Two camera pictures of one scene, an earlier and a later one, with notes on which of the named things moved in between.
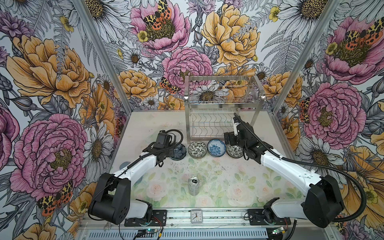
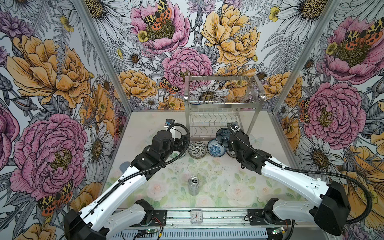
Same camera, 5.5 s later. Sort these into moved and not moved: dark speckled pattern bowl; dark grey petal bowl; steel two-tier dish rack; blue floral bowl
Moved: dark grey petal bowl
Not moved: steel two-tier dish rack; dark speckled pattern bowl; blue floral bowl
